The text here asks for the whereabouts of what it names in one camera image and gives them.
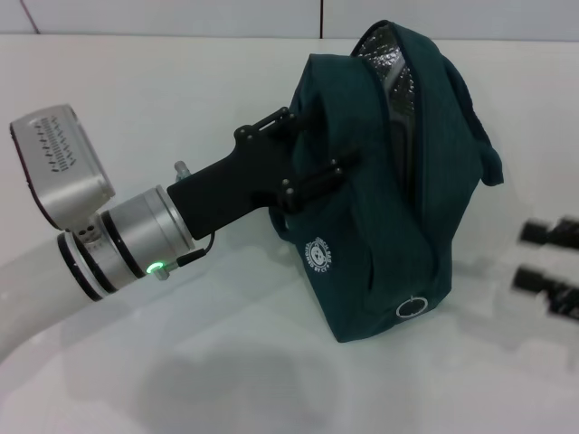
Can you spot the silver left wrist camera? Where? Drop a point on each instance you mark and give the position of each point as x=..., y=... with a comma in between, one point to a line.
x=63, y=163

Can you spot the dark teal fabric lunch bag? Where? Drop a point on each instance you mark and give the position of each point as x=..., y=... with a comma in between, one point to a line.
x=375, y=217

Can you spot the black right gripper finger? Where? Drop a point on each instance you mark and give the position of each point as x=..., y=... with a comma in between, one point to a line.
x=536, y=231
x=531, y=280

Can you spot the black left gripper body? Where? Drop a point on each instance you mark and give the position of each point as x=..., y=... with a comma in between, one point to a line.
x=226, y=194

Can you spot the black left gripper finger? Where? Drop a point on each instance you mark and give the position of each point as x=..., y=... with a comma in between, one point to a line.
x=280, y=123
x=316, y=181

